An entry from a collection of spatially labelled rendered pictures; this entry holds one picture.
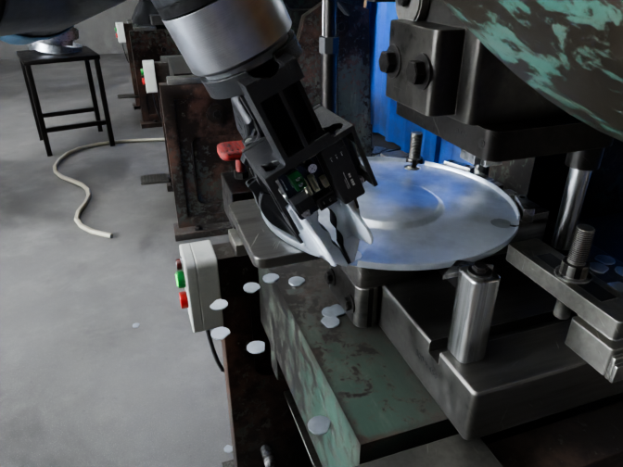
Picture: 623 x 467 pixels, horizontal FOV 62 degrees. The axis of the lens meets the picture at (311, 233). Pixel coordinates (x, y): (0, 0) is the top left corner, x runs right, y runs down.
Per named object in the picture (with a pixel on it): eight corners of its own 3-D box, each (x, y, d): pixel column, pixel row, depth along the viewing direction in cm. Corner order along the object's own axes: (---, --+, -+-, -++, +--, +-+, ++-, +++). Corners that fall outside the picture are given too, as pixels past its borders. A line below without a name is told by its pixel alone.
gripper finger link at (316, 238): (341, 309, 44) (297, 229, 39) (315, 273, 49) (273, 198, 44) (371, 288, 44) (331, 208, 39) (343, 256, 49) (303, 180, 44)
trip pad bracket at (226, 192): (239, 291, 90) (231, 187, 81) (228, 264, 98) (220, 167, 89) (273, 284, 92) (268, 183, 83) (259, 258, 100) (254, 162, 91)
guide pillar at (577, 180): (560, 251, 59) (591, 132, 53) (546, 243, 61) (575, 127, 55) (575, 248, 60) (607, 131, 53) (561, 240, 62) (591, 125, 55)
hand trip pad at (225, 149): (224, 196, 85) (221, 153, 82) (218, 183, 90) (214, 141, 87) (266, 191, 87) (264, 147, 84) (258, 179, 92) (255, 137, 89)
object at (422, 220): (211, 236, 53) (210, 229, 53) (318, 151, 77) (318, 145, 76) (506, 300, 43) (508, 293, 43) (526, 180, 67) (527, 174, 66)
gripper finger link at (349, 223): (372, 288, 44) (331, 207, 39) (343, 256, 49) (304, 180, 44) (401, 269, 45) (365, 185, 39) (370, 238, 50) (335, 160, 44)
